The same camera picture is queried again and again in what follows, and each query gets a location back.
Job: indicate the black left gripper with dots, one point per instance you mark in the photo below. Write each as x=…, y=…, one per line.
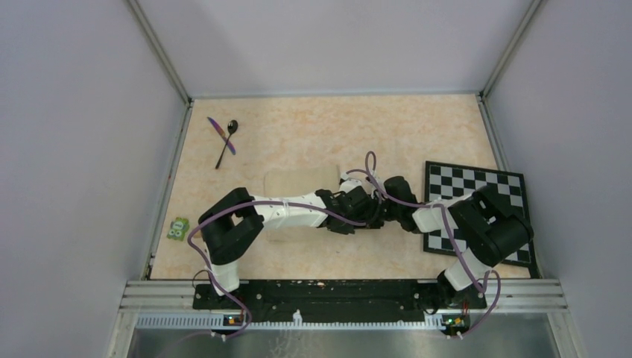
x=343, y=230

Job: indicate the cream cloth napkin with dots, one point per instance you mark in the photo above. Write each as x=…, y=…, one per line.
x=296, y=182

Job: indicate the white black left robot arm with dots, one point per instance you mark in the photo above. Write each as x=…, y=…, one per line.
x=230, y=226

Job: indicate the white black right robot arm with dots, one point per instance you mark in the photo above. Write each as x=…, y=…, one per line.
x=482, y=227

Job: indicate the black white checkerboard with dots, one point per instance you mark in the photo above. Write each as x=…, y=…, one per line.
x=447, y=181

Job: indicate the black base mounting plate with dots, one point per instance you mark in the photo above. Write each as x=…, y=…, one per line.
x=333, y=301

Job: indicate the iridescent purple knife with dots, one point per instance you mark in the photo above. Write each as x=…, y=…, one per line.
x=222, y=133

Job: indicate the black spoon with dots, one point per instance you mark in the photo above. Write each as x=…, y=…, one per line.
x=232, y=127

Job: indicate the green white small package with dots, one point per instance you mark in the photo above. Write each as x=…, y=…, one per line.
x=178, y=229

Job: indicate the aluminium front rail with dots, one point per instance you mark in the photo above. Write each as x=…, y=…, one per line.
x=168, y=304

